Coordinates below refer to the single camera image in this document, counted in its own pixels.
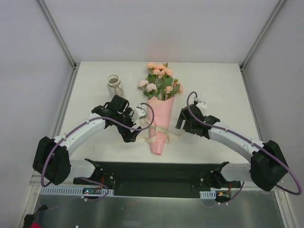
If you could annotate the left white cable duct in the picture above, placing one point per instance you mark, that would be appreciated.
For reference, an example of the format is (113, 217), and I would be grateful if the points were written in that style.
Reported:
(76, 191)

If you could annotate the white cable duct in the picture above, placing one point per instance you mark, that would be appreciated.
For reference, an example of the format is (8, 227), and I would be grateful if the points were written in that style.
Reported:
(208, 195)
(76, 191)

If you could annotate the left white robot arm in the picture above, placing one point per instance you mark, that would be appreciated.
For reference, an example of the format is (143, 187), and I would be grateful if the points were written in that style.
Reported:
(52, 158)

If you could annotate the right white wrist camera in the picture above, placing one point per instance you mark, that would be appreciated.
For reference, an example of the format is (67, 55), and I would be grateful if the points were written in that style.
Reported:
(200, 104)

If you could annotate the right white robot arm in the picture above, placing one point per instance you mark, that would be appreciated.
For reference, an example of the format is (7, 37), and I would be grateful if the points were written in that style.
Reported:
(266, 164)

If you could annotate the red black object corner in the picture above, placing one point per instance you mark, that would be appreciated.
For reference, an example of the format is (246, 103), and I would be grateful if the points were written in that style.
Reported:
(28, 221)

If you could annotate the pink flower bunch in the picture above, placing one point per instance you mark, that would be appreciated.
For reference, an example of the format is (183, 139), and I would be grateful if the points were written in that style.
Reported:
(160, 83)

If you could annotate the pink wrapping paper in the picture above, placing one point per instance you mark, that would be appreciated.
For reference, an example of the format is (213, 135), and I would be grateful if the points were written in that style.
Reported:
(162, 117)

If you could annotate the left aluminium frame post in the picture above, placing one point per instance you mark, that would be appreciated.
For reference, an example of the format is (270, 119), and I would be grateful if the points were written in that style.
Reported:
(54, 29)

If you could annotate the aluminium frame post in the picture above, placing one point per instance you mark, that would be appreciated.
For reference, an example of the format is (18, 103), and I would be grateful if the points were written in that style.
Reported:
(267, 25)
(54, 29)

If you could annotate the white ribbed ceramic vase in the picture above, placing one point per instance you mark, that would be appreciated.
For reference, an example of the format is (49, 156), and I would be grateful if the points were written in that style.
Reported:
(115, 86)

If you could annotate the cream printed ribbon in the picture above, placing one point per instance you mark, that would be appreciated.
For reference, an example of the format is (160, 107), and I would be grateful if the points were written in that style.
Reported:
(168, 136)

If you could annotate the right aluminium frame post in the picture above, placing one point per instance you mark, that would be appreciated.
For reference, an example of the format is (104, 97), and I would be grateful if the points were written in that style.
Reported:
(267, 25)

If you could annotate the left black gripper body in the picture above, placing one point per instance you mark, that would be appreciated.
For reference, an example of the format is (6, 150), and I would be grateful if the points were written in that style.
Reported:
(129, 132)

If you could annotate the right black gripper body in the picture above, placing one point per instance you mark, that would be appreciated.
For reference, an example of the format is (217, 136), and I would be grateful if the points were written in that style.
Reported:
(185, 120)

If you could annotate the right white cable duct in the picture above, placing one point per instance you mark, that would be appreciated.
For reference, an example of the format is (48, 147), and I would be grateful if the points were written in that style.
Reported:
(208, 195)

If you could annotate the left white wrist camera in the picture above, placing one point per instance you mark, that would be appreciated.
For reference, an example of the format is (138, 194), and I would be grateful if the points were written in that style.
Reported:
(139, 112)

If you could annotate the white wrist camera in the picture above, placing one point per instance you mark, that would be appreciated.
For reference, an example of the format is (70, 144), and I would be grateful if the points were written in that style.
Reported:
(139, 112)
(200, 104)

